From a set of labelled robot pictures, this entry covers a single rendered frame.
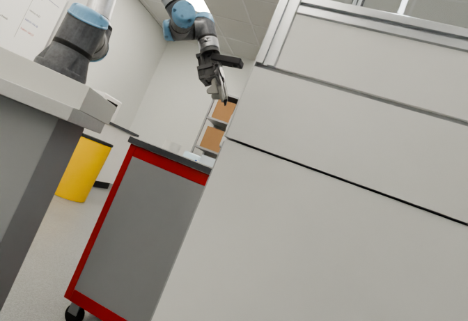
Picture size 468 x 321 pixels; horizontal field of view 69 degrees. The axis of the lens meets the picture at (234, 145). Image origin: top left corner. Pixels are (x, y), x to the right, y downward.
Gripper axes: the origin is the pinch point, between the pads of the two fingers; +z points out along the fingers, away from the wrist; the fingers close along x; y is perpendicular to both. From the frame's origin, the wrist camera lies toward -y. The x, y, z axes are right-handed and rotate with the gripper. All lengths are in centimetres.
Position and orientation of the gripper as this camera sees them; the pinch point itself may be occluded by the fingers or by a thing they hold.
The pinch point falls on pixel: (225, 99)
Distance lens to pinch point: 122.1
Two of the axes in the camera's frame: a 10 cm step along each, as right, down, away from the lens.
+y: -9.5, 2.4, 1.8
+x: -2.3, -2.1, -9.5
